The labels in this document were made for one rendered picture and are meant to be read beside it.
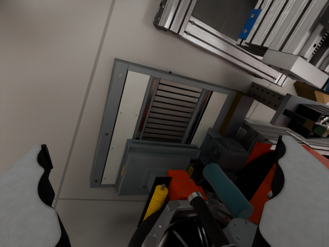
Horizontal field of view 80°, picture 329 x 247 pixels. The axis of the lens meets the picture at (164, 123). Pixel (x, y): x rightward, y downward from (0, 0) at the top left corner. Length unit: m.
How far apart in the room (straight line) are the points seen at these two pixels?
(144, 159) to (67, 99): 0.53
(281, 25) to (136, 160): 0.89
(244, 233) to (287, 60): 0.49
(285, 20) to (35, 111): 1.12
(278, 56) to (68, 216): 1.62
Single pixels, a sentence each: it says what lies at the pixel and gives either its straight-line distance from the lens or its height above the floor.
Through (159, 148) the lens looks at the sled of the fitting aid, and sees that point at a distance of 1.22.
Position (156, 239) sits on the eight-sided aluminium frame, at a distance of 0.75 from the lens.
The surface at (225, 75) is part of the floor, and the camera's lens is 1.40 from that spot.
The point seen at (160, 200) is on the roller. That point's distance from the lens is 0.93.
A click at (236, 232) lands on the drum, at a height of 0.83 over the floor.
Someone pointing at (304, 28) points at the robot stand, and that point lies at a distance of 0.55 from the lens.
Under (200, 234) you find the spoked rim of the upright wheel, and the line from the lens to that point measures 0.98.
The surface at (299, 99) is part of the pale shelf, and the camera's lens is 1.19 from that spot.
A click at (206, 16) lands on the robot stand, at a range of 1.01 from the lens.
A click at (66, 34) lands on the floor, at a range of 1.10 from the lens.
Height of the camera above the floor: 1.09
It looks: 55 degrees down
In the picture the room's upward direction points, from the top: 146 degrees clockwise
